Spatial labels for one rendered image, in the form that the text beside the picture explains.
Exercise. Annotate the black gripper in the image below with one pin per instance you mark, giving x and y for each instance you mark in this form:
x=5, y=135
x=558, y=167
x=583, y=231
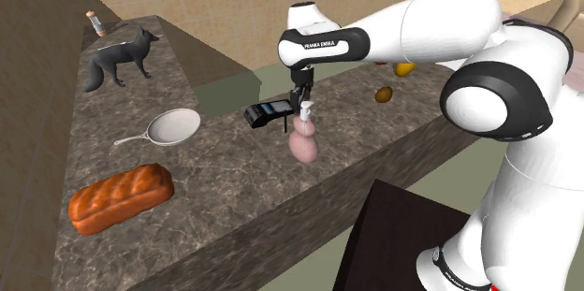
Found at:
x=302, y=78

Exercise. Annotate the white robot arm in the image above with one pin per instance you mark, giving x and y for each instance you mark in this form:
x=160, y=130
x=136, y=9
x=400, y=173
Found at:
x=524, y=217

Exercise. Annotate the black card payment terminal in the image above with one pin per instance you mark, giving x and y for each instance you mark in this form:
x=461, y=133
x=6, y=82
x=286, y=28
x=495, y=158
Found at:
x=260, y=114

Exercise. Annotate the pink soap dispenser bottle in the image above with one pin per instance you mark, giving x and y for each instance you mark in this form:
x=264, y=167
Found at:
x=303, y=144

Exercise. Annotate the brown potato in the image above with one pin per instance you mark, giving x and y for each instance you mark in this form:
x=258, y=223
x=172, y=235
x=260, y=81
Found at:
x=383, y=95

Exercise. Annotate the yellow fruit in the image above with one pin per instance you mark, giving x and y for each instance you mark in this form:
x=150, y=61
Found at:
x=404, y=69

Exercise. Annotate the white frying pan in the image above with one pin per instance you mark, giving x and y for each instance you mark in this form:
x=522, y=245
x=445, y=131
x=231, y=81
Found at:
x=173, y=126

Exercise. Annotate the dark robot stand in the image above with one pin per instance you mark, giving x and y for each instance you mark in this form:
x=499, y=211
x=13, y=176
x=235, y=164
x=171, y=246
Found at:
x=392, y=240

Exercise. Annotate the dark grey fox figure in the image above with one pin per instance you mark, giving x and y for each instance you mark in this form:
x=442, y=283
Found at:
x=116, y=55

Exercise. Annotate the brown bread loaf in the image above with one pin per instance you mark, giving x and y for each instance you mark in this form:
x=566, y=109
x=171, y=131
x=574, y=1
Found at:
x=119, y=199

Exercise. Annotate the small bottle with cork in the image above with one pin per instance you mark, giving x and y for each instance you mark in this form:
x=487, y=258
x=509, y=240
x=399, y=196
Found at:
x=97, y=24

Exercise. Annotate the beige armchair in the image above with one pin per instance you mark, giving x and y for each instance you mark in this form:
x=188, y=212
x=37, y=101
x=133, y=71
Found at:
x=570, y=12

